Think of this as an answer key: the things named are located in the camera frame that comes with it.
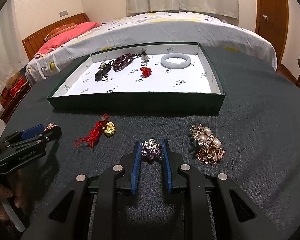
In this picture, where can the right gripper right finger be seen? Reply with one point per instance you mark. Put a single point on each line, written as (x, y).
(215, 207)

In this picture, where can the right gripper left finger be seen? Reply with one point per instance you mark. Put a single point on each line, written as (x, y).
(87, 207)

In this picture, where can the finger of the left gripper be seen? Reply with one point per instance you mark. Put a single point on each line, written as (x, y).
(53, 133)
(32, 132)

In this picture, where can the rose gold small brooch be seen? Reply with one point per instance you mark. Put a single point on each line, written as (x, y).
(50, 126)

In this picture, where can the red cord gold lock pendant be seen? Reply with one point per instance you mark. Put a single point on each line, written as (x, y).
(102, 126)

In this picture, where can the gold pearl brooch cluster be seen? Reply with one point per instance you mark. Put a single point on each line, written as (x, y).
(210, 147)

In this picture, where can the red knot ornament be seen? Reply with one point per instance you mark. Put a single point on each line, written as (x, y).
(146, 72)

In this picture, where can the white jade bangle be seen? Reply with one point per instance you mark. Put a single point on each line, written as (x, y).
(175, 61)

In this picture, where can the silver rhinestone bar brooch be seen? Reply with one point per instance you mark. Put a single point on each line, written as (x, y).
(102, 65)

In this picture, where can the green jewelry tray box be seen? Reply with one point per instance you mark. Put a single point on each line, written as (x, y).
(192, 90)

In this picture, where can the left hand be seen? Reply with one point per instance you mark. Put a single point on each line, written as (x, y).
(16, 191)

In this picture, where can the dark wooden nightstand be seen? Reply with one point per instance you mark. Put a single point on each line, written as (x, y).
(13, 104)

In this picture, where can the red gift box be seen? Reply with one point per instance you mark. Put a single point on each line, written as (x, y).
(17, 86)

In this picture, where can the brown teddy bear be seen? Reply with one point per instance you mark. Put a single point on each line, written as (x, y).
(12, 80)

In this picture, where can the dark grey table cloth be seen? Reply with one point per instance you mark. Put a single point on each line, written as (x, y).
(258, 126)

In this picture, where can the wooden headboard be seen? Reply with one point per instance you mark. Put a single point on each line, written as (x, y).
(34, 42)

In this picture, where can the pink pillow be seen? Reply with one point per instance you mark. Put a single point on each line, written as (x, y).
(65, 35)

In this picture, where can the orange patterned cushion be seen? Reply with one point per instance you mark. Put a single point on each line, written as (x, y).
(61, 28)

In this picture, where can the bed with patterned sheet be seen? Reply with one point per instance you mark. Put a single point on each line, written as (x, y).
(148, 28)

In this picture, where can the brown wooden door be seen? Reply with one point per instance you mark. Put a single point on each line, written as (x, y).
(272, 23)

